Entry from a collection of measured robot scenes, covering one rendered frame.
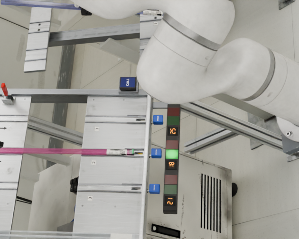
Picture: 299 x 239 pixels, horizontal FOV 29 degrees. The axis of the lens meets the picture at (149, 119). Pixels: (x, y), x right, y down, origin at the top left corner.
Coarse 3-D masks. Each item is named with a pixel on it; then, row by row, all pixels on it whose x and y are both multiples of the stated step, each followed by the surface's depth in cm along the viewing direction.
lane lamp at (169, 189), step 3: (165, 186) 170; (168, 186) 169; (171, 186) 169; (174, 186) 169; (165, 189) 169; (168, 189) 169; (171, 189) 169; (174, 189) 169; (165, 192) 169; (168, 192) 169; (171, 192) 169; (174, 192) 169
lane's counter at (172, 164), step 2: (166, 160) 173; (168, 160) 173; (170, 160) 173; (172, 160) 173; (174, 160) 173; (176, 160) 173; (166, 162) 173; (168, 162) 173; (170, 162) 173; (172, 162) 173; (174, 162) 173; (176, 162) 173; (166, 164) 173; (168, 164) 172; (170, 164) 172; (172, 164) 172; (174, 164) 172; (176, 164) 172; (166, 166) 172; (168, 166) 172; (170, 166) 172; (172, 166) 172; (174, 166) 172; (176, 166) 172; (166, 168) 172; (168, 168) 172; (170, 168) 172; (172, 168) 172; (174, 168) 172; (176, 168) 172
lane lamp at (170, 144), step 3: (168, 141) 176; (171, 141) 176; (174, 141) 175; (177, 141) 175; (168, 144) 175; (171, 144) 175; (174, 144) 175; (177, 144) 175; (168, 147) 175; (171, 147) 175; (174, 147) 175; (177, 147) 174
